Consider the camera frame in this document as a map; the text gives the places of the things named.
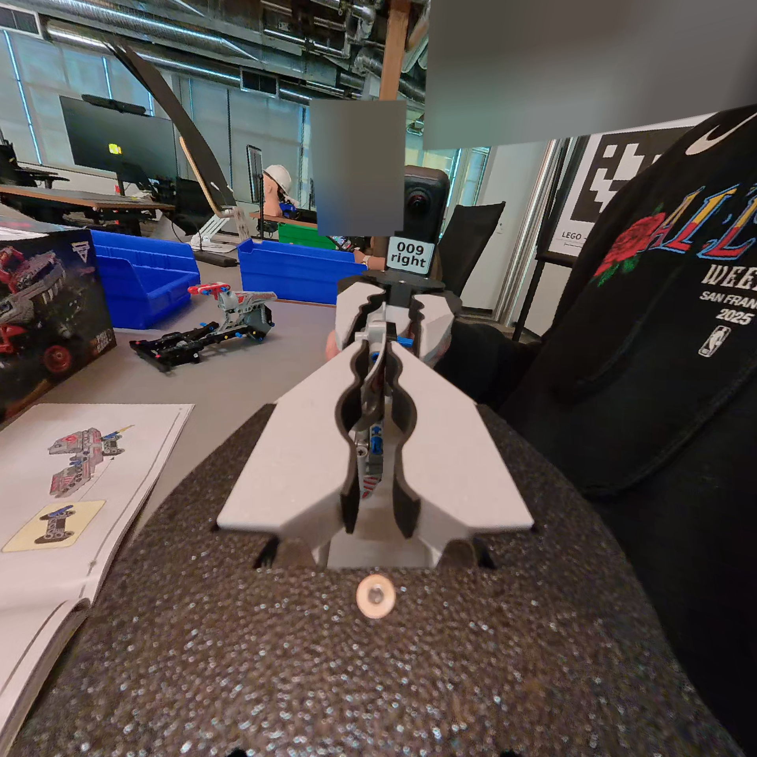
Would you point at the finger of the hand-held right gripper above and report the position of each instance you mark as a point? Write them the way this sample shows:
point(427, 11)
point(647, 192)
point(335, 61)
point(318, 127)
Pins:
point(352, 307)
point(439, 328)

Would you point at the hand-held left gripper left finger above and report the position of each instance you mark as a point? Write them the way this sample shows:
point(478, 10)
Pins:
point(284, 473)

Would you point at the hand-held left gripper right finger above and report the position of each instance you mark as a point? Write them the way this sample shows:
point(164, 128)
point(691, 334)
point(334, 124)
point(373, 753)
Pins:
point(467, 473)

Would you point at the grey toy brick panel assembly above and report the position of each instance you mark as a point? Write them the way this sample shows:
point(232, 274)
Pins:
point(374, 414)

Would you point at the wooden standing desk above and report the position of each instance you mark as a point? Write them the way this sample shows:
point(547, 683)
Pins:
point(71, 200)

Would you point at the person's right hand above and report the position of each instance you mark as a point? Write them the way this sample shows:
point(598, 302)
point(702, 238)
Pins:
point(332, 348)

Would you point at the blue plastic bin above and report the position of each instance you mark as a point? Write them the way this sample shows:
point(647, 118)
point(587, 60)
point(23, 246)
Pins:
point(142, 284)
point(295, 272)

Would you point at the green plastic bin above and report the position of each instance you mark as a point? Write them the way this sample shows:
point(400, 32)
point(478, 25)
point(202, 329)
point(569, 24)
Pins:
point(295, 233)

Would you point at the black easel stand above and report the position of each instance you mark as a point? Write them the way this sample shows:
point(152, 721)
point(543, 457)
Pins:
point(532, 295)

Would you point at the figure with white cap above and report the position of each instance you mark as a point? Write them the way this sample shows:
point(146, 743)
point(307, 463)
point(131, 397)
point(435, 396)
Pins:
point(278, 177)

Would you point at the black toy vehicle chassis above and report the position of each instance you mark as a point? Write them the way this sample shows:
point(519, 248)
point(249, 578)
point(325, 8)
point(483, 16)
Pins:
point(195, 343)

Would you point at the white board stand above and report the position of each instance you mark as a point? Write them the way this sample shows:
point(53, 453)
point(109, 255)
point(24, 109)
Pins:
point(216, 228)

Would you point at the small upright tablet screen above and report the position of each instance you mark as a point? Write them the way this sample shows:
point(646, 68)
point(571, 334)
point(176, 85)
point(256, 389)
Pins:
point(255, 174)

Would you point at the black and white marker poster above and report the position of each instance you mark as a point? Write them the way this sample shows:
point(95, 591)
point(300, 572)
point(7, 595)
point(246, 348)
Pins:
point(615, 177)

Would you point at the wooden-edged board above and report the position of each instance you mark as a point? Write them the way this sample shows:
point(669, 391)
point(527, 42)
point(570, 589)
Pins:
point(198, 171)

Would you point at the white instruction booklet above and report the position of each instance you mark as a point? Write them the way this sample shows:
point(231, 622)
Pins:
point(77, 461)

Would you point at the black curved board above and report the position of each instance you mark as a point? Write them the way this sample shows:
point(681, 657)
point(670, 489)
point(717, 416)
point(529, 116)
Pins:
point(177, 112)

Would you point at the large black monitor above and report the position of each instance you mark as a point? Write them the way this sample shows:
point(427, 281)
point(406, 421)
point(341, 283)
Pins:
point(118, 139)

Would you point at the toy truck set box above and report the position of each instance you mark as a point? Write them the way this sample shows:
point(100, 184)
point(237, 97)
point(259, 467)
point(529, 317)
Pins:
point(47, 307)

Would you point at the black webcam bar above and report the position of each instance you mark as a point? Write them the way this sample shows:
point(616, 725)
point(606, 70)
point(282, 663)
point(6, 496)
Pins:
point(112, 103)

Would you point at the black office chair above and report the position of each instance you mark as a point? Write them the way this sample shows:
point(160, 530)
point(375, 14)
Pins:
point(23, 168)

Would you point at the wooden post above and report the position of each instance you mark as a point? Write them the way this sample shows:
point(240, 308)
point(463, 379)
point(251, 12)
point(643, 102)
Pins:
point(395, 47)

